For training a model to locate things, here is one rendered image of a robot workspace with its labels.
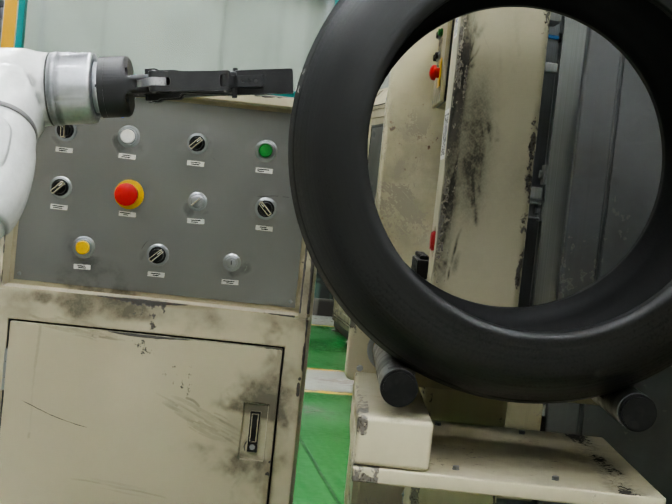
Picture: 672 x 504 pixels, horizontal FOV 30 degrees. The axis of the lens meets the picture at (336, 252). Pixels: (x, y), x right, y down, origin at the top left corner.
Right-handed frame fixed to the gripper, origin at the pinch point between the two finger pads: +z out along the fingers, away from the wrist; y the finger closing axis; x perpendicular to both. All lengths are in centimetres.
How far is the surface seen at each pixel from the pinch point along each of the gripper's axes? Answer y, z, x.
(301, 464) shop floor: 344, -10, 124
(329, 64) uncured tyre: -11.0, 8.1, -0.8
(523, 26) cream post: 26.6, 36.0, -9.0
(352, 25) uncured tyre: -11.4, 10.9, -5.1
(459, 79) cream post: 26.7, 26.6, -1.7
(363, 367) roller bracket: 24.2, 11.4, 39.2
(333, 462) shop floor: 354, 3, 126
